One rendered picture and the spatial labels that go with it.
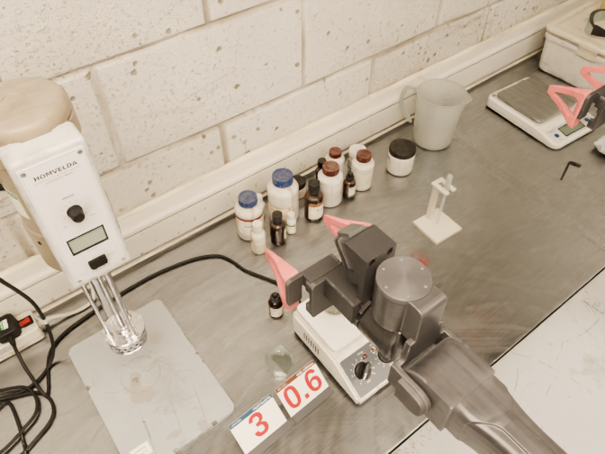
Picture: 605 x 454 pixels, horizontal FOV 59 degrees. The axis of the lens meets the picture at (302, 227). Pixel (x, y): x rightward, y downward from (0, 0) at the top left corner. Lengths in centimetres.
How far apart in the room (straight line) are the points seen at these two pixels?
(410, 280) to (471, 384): 12
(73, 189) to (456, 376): 44
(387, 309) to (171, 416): 57
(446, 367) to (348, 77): 92
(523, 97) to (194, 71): 97
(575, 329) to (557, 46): 95
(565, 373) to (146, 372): 79
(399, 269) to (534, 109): 115
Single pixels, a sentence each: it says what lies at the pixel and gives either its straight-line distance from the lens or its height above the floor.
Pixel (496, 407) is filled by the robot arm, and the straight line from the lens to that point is 58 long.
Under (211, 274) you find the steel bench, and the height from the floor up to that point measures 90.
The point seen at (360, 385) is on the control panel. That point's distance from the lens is 100.
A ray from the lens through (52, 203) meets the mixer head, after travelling 61.
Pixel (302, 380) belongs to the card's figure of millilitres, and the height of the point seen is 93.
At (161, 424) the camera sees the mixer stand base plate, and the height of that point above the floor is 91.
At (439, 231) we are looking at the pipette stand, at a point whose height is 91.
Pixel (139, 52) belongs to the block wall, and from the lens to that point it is 102.
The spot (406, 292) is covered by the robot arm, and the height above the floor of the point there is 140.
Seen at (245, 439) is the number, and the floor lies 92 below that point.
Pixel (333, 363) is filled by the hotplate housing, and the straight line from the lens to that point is 99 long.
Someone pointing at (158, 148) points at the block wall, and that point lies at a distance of 113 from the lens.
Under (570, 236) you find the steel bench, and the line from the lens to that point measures 138.
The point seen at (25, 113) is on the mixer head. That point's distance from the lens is 60.
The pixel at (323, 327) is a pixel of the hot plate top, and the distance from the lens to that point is 99.
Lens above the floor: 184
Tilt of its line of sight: 48 degrees down
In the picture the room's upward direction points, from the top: straight up
